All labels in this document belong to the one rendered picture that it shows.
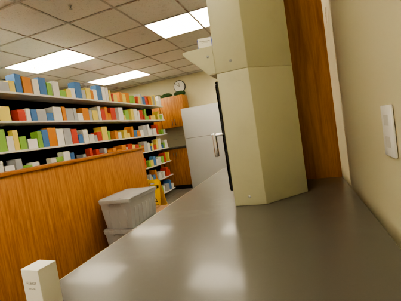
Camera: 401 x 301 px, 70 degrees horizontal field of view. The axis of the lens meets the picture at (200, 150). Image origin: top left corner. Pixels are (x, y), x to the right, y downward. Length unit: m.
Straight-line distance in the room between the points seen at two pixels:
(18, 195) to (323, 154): 2.31
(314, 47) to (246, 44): 0.44
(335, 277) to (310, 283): 0.05
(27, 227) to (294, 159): 2.29
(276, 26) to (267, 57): 0.12
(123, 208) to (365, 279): 2.79
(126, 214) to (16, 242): 1.01
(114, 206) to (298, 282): 2.78
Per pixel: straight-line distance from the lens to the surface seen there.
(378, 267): 0.62
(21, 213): 2.80
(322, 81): 1.37
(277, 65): 1.10
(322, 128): 1.36
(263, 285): 0.56
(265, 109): 1.02
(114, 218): 3.29
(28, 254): 2.86
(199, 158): 6.24
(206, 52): 1.05
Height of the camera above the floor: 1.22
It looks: 3 degrees down
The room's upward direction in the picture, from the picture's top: 9 degrees counter-clockwise
